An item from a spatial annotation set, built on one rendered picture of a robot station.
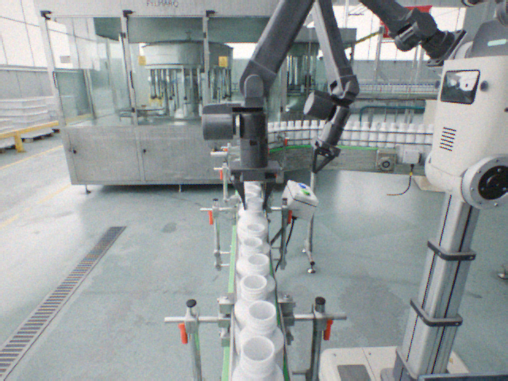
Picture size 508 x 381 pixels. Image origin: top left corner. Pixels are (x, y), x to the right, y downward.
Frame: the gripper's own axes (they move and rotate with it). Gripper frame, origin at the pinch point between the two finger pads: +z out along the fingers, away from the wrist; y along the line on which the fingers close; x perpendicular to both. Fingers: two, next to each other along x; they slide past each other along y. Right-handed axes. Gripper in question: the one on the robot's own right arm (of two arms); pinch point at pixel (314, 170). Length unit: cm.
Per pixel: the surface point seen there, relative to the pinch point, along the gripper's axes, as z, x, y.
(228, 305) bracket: 15, -20, 50
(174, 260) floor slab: 139, -36, -139
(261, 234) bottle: 8.8, -16.0, 35.4
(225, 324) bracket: 19, -19, 50
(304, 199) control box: 8.6, -0.5, 3.9
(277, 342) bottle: 12, -14, 59
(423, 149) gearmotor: -18, 93, -101
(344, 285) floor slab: 93, 90, -101
